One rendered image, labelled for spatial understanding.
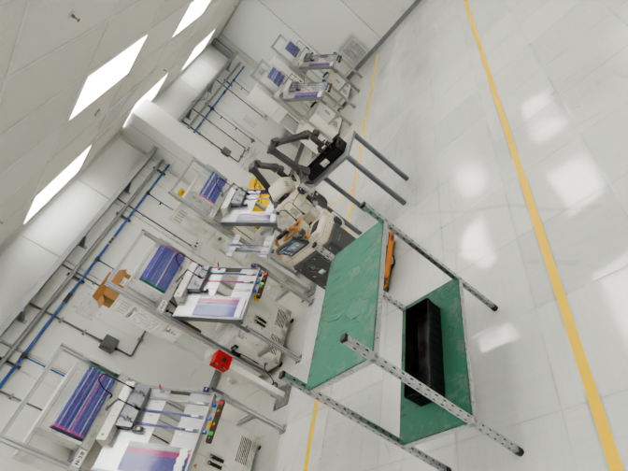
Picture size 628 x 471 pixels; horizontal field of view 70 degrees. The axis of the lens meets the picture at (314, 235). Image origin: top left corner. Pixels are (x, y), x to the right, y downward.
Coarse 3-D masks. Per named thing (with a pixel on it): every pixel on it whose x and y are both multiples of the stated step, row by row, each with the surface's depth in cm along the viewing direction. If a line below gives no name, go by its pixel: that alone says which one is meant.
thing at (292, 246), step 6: (300, 234) 366; (288, 240) 365; (294, 240) 363; (300, 240) 366; (306, 240) 370; (282, 246) 370; (288, 246) 370; (294, 246) 371; (300, 246) 373; (276, 252) 377; (282, 252) 378; (288, 252) 380; (294, 252) 381
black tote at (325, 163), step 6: (336, 138) 451; (330, 144) 457; (336, 144) 439; (342, 144) 446; (324, 150) 464; (330, 150) 442; (336, 150) 441; (342, 150) 440; (318, 156) 470; (324, 156) 448; (330, 156) 447; (336, 156) 445; (312, 162) 477; (318, 162) 455; (324, 162) 453; (330, 162) 452; (312, 168) 462; (318, 168) 461; (324, 168) 459; (312, 174) 467; (318, 174) 465
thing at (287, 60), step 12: (288, 48) 922; (300, 48) 958; (276, 60) 913; (288, 60) 905; (300, 60) 925; (312, 60) 931; (336, 60) 929; (288, 72) 925; (300, 72) 916; (312, 72) 984; (336, 72) 904; (348, 72) 976; (336, 84) 943; (348, 84) 982; (324, 96) 946; (336, 96) 941; (348, 96) 947; (336, 108) 959
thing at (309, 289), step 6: (258, 258) 499; (264, 258) 500; (270, 264) 503; (276, 264) 505; (276, 270) 507; (282, 270) 507; (288, 276) 510; (294, 276) 515; (294, 282) 515; (300, 282) 515; (312, 282) 528; (306, 288) 518; (312, 288) 518; (306, 294) 522; (312, 294) 509
